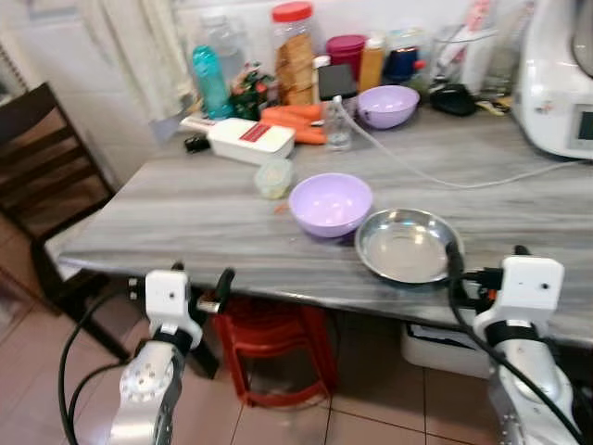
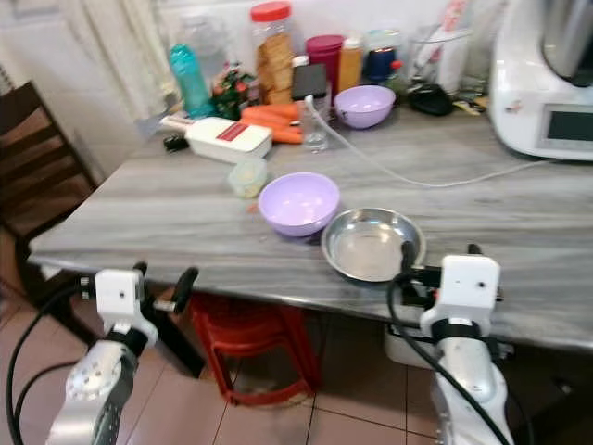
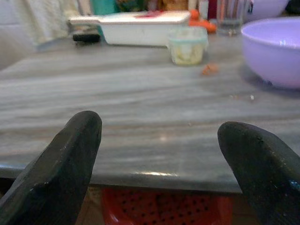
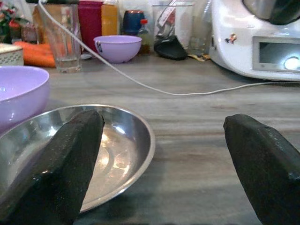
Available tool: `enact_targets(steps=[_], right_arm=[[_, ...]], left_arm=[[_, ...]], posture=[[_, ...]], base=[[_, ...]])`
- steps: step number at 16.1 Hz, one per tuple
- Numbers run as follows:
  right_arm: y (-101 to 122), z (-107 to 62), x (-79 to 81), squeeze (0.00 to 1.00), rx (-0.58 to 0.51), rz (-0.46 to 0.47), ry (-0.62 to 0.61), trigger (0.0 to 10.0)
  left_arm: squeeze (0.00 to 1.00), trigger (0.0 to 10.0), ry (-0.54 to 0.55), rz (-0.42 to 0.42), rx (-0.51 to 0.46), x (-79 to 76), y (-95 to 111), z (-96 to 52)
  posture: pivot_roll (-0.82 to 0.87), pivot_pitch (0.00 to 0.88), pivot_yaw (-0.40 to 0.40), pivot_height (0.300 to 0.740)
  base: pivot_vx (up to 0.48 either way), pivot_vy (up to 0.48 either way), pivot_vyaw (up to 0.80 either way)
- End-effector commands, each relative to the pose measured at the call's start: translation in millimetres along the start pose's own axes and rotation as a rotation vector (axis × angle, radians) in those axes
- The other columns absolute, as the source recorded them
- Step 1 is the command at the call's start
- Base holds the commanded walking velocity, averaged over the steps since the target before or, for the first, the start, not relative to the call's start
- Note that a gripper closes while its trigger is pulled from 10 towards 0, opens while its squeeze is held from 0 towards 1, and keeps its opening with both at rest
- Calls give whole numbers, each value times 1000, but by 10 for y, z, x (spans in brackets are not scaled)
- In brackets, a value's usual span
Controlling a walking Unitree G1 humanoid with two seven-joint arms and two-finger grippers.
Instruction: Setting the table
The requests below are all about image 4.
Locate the dark blue jar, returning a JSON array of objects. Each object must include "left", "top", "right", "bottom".
[{"left": 122, "top": 10, "right": 146, "bottom": 36}]

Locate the stainless steel bowl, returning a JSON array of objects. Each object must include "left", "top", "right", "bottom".
[{"left": 0, "top": 104, "right": 156, "bottom": 213}]

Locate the clear glass bottle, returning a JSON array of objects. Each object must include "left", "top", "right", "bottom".
[{"left": 189, "top": 0, "right": 214, "bottom": 56}]

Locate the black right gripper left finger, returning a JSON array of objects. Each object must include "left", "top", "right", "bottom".
[{"left": 0, "top": 109, "right": 105, "bottom": 225}]

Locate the black curved tool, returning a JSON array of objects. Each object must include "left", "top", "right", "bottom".
[{"left": 153, "top": 35, "right": 188, "bottom": 61}]

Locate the large lilac plastic bowl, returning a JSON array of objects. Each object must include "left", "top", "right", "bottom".
[{"left": 0, "top": 65, "right": 50, "bottom": 135}]

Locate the white kitchen machine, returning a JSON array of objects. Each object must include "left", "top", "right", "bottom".
[{"left": 208, "top": 0, "right": 300, "bottom": 82}]

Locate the red flower plant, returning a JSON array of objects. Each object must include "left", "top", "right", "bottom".
[{"left": 0, "top": 2, "right": 30, "bottom": 44}]

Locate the clear ribbed drinking glass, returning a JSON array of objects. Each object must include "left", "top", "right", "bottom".
[{"left": 37, "top": 3, "right": 83, "bottom": 73}]

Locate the orange bottle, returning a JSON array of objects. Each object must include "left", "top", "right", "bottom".
[{"left": 101, "top": 0, "right": 119, "bottom": 37}]

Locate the orange cloth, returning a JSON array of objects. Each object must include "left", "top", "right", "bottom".
[{"left": 13, "top": 41, "right": 74, "bottom": 68}]

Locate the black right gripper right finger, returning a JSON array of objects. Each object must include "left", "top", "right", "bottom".
[{"left": 223, "top": 113, "right": 300, "bottom": 225}]

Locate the magenta container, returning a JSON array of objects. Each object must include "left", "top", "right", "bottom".
[{"left": 77, "top": 0, "right": 104, "bottom": 54}]

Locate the white patterned box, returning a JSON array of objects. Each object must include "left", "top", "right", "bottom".
[{"left": 0, "top": 43, "right": 24, "bottom": 67}]

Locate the clear plastic measuring jug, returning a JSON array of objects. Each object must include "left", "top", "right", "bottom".
[{"left": 151, "top": 1, "right": 195, "bottom": 50}]

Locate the white cable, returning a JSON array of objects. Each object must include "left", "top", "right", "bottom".
[{"left": 38, "top": 0, "right": 279, "bottom": 96}]

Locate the small bottle with red cap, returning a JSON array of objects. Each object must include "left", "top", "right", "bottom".
[{"left": 137, "top": 18, "right": 152, "bottom": 56}]

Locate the small lilac plastic bowl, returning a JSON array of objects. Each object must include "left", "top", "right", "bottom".
[{"left": 93, "top": 35, "right": 143, "bottom": 64}]

